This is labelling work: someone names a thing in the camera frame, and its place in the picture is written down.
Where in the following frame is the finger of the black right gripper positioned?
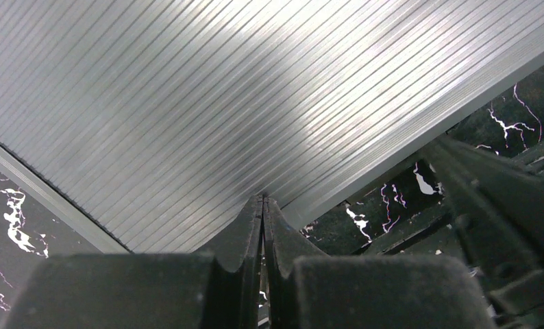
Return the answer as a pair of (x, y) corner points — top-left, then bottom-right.
(420, 135), (544, 328)

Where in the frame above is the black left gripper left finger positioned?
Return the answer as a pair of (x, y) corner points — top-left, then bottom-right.
(2, 195), (264, 328)

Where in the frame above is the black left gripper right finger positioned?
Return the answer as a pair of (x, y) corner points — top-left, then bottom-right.
(262, 197), (495, 328)

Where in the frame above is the black foam-lined poker case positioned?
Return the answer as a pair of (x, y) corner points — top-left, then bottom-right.
(0, 1), (544, 252)

